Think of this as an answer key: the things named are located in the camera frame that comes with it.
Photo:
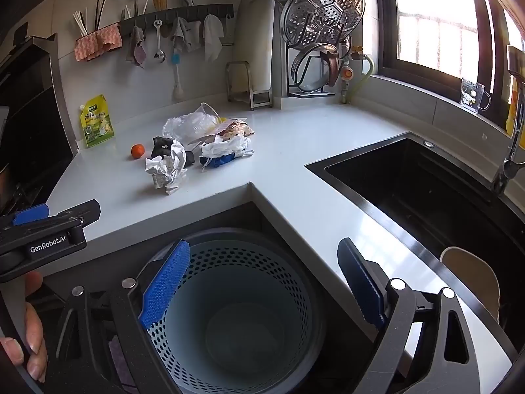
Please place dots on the large clear plastic cup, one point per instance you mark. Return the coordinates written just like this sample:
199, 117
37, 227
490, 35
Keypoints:
204, 111

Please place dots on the yellow plastic lid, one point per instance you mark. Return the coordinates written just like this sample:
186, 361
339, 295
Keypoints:
214, 122

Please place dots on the metal rimmed pot lid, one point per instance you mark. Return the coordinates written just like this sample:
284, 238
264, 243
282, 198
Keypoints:
311, 69

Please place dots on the metal cutting board stand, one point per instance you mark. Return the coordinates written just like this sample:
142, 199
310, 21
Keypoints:
246, 90

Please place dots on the black lid rack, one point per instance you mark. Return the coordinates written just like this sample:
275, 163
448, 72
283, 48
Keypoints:
295, 86

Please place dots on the yellow seasoning pouch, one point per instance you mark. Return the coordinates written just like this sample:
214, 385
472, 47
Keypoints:
96, 121

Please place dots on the orange gas valve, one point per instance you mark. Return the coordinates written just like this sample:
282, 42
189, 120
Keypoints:
347, 74

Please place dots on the perforated light blue waste bin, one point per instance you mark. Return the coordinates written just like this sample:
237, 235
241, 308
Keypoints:
246, 316

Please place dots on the black wrapper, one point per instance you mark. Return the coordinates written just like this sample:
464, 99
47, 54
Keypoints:
160, 145

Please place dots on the white rag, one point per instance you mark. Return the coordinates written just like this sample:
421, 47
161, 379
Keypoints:
213, 37

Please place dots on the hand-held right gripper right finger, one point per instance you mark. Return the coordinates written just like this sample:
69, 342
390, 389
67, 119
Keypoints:
363, 285

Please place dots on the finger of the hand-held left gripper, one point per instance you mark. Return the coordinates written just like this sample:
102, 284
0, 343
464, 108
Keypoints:
78, 212
30, 214

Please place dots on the grey rag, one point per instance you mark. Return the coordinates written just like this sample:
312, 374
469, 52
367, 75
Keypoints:
184, 35

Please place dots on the hanging metal spoon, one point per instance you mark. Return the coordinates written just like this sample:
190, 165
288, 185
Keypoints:
159, 49

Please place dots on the perforated metal steamer tray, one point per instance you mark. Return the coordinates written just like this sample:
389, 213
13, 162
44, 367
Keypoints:
324, 12

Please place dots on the black kitchen sink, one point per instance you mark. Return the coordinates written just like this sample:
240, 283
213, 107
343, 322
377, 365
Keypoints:
410, 197

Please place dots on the clear plastic bag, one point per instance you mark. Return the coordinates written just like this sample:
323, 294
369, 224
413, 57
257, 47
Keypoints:
182, 127

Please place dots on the brown printed snack wrapper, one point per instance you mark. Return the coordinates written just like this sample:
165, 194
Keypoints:
236, 129

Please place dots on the white paper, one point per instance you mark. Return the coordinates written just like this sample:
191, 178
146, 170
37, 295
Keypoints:
166, 170

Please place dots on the blue silicone brush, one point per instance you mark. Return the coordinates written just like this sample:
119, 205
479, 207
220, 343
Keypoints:
176, 69

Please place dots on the white cutting board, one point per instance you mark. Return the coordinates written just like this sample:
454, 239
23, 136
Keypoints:
256, 41

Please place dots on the white chopsticks bundle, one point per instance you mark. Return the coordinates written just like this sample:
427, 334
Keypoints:
80, 22

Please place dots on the metal faucet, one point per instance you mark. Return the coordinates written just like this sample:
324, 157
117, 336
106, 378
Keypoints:
508, 139

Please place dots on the person's left hand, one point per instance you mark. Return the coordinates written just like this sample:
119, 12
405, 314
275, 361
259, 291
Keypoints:
37, 336

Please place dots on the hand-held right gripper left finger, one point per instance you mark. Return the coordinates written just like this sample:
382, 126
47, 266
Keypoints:
164, 287

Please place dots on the printed glass mug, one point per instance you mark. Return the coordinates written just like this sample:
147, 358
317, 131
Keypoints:
473, 95

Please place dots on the beige plastic chair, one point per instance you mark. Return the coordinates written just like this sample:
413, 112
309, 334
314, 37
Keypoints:
471, 271

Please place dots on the dark wall hook rack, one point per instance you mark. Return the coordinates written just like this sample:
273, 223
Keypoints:
184, 13

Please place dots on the small orange fruit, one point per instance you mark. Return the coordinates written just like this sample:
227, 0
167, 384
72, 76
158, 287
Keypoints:
138, 151

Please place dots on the grey and purple cloth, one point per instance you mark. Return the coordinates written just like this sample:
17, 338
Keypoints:
137, 49

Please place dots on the pink carton box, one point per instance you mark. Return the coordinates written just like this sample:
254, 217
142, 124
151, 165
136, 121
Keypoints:
204, 137

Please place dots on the black kitchen appliance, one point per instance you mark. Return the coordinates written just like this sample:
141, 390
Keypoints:
28, 123

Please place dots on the pink dish cloth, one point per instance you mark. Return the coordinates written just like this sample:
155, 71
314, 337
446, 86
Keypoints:
98, 43

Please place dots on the dark chopsticks pair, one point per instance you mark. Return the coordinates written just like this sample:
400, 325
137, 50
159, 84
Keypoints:
100, 8

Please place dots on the white plastic bag blue item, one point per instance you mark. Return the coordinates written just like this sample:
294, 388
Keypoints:
221, 150

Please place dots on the dark framed window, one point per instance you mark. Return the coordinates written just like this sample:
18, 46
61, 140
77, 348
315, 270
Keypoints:
434, 20

